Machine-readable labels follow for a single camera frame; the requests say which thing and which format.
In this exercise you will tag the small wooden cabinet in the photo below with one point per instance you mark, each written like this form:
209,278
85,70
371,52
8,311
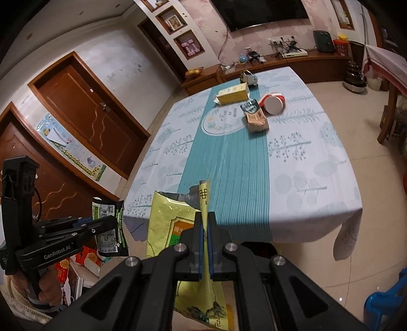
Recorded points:
203,84

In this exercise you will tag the blue plastic stool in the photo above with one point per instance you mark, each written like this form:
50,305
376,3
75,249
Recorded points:
388,302

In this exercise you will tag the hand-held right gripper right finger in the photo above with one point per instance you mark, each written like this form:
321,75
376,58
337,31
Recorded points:
211,254

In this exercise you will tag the black television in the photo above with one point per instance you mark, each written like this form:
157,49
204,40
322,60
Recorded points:
260,12

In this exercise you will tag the framed wall picture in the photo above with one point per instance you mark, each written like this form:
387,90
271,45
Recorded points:
343,14

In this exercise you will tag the yellow cardboard box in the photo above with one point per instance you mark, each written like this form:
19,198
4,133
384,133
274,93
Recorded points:
232,94

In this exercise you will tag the tree print tablecloth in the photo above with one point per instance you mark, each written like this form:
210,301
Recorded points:
302,159

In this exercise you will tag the dark green labelled packet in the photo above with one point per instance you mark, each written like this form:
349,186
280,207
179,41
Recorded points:
109,242

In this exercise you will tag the brown wooden door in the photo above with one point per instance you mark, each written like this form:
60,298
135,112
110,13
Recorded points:
89,111
19,143

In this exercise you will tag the crumpled white carton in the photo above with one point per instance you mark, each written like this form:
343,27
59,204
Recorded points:
248,78

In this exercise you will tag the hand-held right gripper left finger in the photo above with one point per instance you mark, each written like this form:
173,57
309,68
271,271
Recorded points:
200,254

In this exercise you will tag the person's left forearm cream sleeve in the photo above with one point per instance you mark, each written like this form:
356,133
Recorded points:
19,308

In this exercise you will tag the black appliance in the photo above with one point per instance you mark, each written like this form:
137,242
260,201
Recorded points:
324,41

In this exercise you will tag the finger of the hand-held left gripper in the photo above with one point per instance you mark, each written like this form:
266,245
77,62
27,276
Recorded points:
101,225
57,224

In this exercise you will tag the white power strip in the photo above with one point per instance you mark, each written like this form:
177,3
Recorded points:
283,40

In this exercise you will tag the wall poster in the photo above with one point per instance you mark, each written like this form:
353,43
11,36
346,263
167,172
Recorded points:
63,143

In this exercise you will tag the dark green round-logo packet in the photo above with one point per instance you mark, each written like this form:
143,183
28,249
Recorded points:
251,107

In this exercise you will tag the wooden side table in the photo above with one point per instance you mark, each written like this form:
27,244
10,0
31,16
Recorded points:
388,111

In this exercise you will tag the red printed box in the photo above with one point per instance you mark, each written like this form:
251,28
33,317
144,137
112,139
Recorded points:
86,257

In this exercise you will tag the white and red cloth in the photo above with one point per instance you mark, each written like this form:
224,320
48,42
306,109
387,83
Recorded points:
384,63

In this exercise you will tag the wall niche with photo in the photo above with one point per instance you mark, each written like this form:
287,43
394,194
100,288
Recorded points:
173,20

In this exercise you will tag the small blue object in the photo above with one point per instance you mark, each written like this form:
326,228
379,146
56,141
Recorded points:
244,58

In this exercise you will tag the long wooden cabinet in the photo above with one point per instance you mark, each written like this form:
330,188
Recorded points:
318,68

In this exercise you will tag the stack of metal pots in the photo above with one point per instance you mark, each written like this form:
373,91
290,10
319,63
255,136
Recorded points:
354,78

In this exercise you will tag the flat white device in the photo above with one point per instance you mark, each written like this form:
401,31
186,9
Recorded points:
295,54

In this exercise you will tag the red and white paper cup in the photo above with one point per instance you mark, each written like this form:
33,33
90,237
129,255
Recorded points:
273,105

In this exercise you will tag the fruit bowl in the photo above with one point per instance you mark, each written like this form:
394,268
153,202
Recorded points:
194,73

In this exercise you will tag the yellow-green foil packet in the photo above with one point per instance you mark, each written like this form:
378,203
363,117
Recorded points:
165,219

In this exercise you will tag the black gadgets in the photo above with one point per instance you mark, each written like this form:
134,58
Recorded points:
256,57

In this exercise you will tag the wall niche with pink items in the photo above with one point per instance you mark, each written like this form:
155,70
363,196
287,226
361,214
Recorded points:
190,46

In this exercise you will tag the orange plastic basket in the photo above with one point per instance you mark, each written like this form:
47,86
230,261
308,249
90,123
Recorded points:
341,46

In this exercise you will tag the person's left hand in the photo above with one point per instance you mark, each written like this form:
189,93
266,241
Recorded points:
52,286

